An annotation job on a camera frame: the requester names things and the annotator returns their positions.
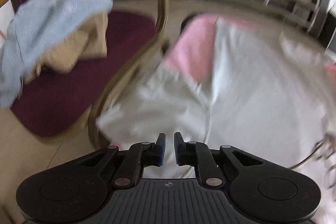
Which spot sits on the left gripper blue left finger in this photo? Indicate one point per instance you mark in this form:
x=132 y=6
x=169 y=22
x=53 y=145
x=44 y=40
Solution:
x=138 y=157

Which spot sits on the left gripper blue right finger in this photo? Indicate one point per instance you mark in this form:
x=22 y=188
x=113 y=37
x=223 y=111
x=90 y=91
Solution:
x=199 y=156

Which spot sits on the white printed t-shirt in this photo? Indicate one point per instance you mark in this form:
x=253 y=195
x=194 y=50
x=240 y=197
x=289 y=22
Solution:
x=267 y=93

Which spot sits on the maroon banquet chair near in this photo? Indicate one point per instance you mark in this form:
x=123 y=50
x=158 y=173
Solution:
x=71 y=81

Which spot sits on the pink dalmatian blanket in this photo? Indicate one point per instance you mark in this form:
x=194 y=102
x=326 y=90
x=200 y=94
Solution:
x=196 y=48

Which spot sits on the beige garment on chair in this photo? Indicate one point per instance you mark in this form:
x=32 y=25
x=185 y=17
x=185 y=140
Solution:
x=86 y=43

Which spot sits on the light blue knit garment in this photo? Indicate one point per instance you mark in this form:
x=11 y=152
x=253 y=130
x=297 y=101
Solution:
x=37 y=26

